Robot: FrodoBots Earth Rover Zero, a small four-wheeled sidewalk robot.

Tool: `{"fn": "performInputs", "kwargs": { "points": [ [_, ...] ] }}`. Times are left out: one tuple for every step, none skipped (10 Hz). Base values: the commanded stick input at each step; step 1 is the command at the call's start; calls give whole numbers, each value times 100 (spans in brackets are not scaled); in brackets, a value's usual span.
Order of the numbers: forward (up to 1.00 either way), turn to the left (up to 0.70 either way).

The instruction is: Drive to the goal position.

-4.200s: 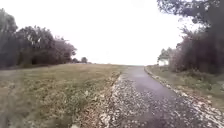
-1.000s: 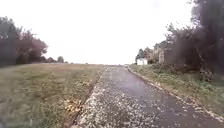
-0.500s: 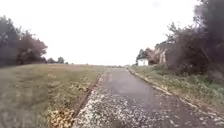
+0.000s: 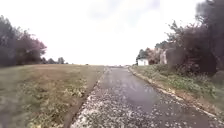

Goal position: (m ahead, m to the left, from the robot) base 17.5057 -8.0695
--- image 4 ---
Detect small white building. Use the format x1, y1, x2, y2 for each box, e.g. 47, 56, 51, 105
137, 58, 150, 67

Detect dense dark trees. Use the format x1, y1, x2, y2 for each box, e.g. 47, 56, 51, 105
159, 0, 224, 77

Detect grass verge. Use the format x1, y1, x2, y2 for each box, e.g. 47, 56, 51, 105
128, 63, 224, 123

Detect distant low trees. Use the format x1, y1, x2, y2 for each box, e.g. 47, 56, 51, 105
40, 56, 69, 65

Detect grey speckled path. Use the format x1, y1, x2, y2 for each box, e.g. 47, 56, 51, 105
68, 65, 224, 128

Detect wide grass field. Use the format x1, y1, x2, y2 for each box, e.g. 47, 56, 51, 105
0, 63, 107, 128

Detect row of dark trees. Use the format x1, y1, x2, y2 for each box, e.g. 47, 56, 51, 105
0, 14, 48, 68

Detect clump of trees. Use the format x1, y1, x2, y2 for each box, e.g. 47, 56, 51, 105
135, 39, 169, 66

